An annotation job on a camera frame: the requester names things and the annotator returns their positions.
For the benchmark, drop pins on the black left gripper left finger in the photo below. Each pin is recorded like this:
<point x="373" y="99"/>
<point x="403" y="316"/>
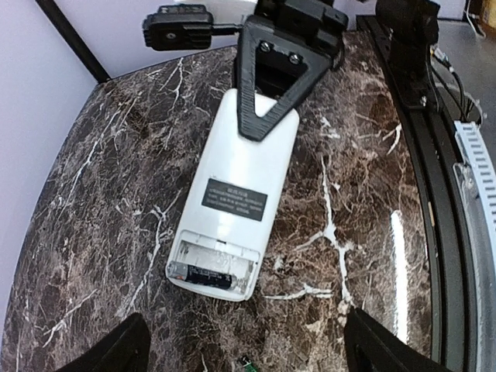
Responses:
<point x="125" y="348"/>

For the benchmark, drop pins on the white slotted cable duct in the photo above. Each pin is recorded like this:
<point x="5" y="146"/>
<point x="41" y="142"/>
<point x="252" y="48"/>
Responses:
<point x="475" y="154"/>

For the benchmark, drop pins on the black left corner post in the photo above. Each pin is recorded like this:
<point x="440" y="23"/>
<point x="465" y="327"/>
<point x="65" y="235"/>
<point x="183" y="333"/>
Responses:
<point x="70" y="35"/>

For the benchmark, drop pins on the white and red remote control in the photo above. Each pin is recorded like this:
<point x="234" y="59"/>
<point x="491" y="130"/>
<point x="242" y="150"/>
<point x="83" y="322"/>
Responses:
<point x="232" y="202"/>

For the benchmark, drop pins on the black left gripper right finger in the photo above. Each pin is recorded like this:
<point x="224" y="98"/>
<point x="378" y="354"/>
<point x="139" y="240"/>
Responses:
<point x="371" y="347"/>

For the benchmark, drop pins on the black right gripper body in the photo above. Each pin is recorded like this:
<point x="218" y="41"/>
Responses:
<point x="317" y="23"/>

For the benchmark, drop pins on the green black battery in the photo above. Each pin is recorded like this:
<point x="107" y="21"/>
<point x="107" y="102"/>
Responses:
<point x="199" y="275"/>
<point x="247" y="364"/>

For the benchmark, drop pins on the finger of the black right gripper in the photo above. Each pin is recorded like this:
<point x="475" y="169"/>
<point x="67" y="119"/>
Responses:
<point x="275" y="72"/>

